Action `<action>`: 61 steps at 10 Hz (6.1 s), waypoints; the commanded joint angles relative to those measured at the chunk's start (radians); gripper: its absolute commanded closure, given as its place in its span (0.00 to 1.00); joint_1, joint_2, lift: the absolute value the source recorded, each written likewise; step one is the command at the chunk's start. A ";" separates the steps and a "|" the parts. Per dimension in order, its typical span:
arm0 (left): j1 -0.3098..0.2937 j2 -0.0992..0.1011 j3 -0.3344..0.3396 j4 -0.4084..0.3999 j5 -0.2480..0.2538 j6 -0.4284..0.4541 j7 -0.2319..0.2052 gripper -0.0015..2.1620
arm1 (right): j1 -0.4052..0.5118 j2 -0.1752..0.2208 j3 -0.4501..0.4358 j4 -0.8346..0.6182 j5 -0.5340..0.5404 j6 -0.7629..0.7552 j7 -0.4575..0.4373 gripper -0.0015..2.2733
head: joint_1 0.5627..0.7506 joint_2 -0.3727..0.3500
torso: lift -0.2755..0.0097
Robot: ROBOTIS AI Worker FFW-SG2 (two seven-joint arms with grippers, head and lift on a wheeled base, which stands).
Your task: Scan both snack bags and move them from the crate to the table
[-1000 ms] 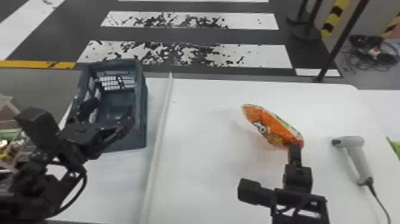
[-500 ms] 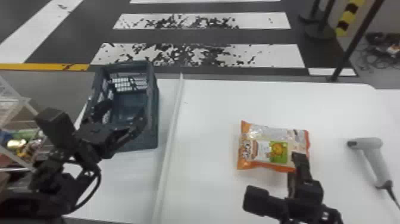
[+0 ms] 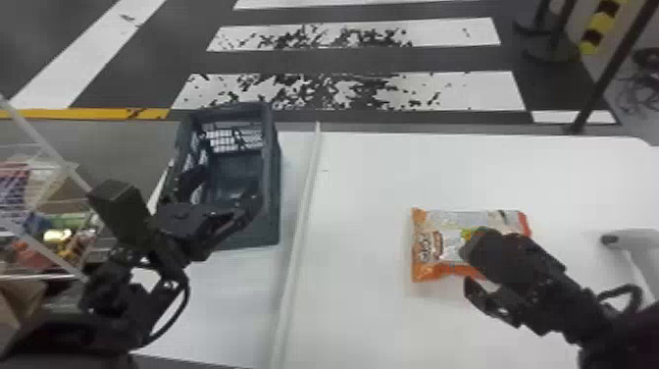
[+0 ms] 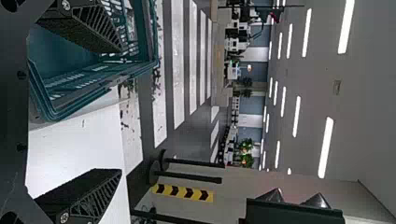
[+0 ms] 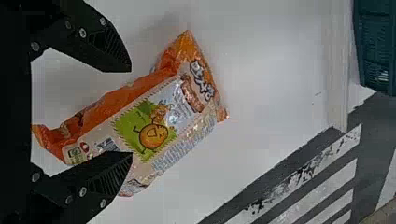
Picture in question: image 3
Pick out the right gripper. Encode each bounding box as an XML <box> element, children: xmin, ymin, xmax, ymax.
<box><xmin>462</xmin><ymin>273</ymin><xmax>593</xmax><ymax>339</ymax></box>

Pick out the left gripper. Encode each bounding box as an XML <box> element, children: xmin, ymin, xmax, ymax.
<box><xmin>150</xmin><ymin>179</ymin><xmax>265</xmax><ymax>265</ymax></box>

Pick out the dark grey crate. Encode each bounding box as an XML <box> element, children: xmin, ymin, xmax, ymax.
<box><xmin>155</xmin><ymin>101</ymin><xmax>282</xmax><ymax>252</ymax></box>

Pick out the orange snack packet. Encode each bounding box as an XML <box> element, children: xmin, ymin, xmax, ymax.
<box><xmin>410</xmin><ymin>206</ymin><xmax>532</xmax><ymax>284</ymax></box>

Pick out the hand scanner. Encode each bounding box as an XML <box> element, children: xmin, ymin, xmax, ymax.
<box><xmin>598</xmin><ymin>227</ymin><xmax>659</xmax><ymax>301</ymax></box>

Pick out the cardboard box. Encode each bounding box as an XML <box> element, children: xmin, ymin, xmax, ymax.
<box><xmin>0</xmin><ymin>279</ymin><xmax>50</xmax><ymax>358</ymax></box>

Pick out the black cable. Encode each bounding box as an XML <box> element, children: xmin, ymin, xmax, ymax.
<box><xmin>595</xmin><ymin>283</ymin><xmax>644</xmax><ymax>317</ymax></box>
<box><xmin>141</xmin><ymin>265</ymin><xmax>193</xmax><ymax>347</ymax></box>

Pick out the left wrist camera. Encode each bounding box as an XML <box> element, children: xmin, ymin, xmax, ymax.
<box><xmin>85</xmin><ymin>178</ymin><xmax>152</xmax><ymax>245</ymax></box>

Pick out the white wire rack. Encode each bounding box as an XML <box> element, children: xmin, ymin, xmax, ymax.
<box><xmin>0</xmin><ymin>93</ymin><xmax>106</xmax><ymax>286</ymax></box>

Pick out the yellow black striped post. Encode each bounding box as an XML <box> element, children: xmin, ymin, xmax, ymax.
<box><xmin>577</xmin><ymin>0</ymin><xmax>623</xmax><ymax>57</ymax></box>

